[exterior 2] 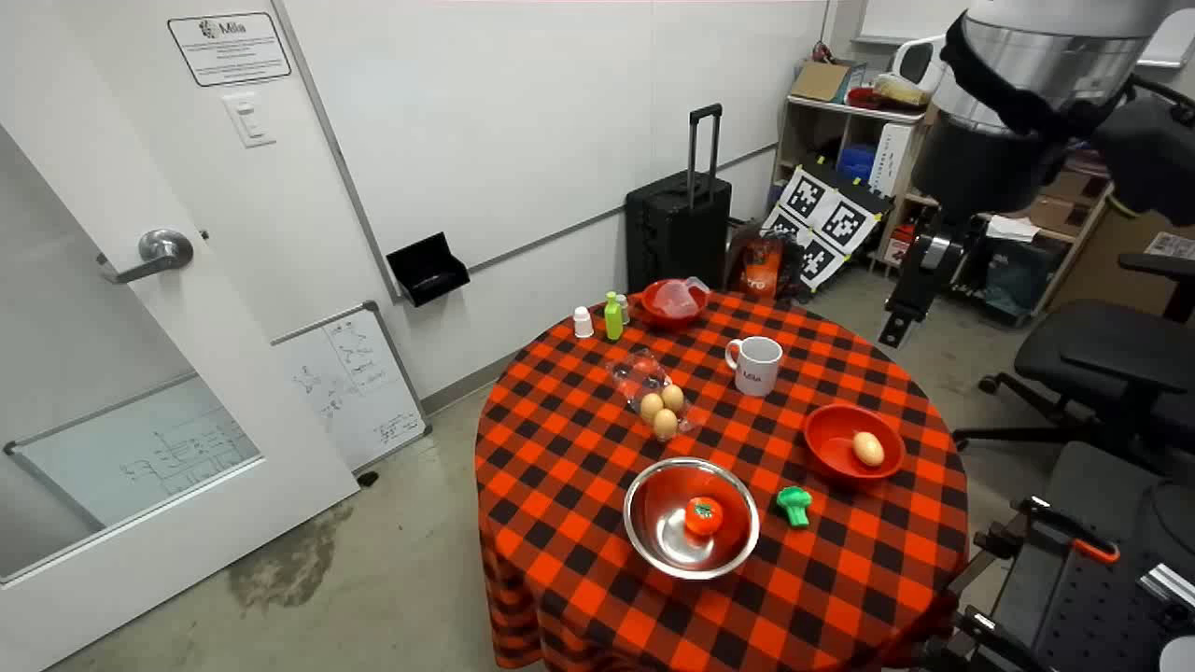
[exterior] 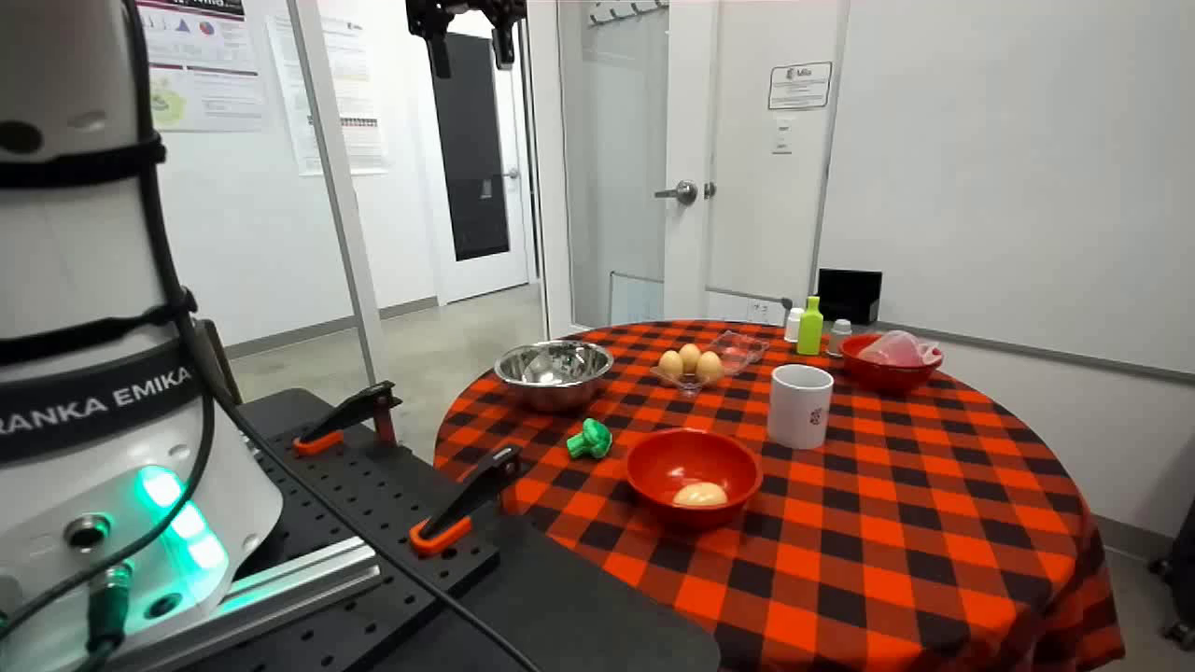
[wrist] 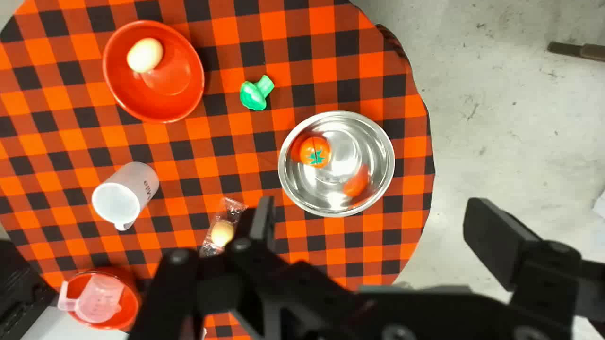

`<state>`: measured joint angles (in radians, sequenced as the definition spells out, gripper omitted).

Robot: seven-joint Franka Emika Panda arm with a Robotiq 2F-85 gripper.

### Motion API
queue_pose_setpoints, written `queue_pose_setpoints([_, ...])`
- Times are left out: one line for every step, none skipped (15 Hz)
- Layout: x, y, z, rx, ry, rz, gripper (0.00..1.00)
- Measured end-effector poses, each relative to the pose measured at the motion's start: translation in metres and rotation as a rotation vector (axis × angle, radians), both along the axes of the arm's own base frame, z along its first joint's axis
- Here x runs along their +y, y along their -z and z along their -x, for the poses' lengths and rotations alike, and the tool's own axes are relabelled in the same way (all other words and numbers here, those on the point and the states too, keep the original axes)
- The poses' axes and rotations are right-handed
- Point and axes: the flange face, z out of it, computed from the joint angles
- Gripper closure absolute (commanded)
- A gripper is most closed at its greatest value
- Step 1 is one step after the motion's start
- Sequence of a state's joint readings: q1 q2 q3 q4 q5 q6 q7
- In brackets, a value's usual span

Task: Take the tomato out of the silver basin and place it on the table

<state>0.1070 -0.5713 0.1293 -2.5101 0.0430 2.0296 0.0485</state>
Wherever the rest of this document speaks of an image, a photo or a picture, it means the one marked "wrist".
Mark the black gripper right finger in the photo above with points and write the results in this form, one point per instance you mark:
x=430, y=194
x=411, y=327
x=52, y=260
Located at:
x=498, y=242

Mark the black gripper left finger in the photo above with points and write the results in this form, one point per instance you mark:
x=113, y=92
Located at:
x=266, y=219

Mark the orange toy tomato green stem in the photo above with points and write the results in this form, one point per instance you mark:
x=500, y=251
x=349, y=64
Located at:
x=315, y=151

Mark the silver metal basin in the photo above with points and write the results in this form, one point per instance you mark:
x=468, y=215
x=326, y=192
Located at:
x=353, y=189

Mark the beige egg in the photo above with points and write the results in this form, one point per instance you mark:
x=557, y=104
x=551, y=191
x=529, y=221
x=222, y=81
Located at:
x=145, y=55
x=222, y=232

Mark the green toy broccoli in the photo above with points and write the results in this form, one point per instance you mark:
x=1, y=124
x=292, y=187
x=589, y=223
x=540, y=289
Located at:
x=256, y=94

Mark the white plastic measuring cup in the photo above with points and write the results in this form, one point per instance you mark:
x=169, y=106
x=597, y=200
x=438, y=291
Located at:
x=124, y=196

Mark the orange black checkered tablecloth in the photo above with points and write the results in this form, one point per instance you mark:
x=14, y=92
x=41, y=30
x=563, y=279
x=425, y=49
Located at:
x=266, y=75

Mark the large red plastic bowl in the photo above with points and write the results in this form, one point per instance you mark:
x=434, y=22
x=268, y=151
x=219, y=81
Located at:
x=164, y=81

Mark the clear measuring cup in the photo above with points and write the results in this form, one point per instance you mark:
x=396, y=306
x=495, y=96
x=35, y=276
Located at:
x=88, y=300

